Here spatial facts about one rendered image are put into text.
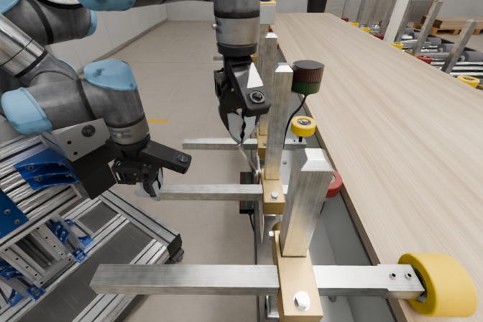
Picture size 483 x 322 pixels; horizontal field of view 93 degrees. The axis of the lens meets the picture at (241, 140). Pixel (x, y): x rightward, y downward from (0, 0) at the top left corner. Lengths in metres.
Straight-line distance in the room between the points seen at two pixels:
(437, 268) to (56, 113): 0.61
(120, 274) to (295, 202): 0.27
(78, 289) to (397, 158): 1.32
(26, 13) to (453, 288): 0.97
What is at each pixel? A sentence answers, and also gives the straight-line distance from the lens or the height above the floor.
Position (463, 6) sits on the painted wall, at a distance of 10.27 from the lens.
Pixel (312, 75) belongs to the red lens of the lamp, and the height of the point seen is 1.16.
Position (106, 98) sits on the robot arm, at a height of 1.13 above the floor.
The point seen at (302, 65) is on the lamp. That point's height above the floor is 1.17.
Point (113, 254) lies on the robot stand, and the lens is 1.38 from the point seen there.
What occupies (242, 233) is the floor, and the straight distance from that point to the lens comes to 1.53.
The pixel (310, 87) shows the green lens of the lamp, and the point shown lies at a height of 1.13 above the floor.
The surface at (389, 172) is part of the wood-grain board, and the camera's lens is 0.69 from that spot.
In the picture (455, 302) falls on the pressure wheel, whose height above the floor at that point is 0.96.
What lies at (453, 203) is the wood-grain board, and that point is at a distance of 0.70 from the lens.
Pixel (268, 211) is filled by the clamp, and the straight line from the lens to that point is 0.59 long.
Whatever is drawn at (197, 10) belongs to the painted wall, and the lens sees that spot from 8.27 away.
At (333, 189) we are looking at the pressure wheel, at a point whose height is 0.90.
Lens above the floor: 1.31
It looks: 37 degrees down
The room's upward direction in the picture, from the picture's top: straight up
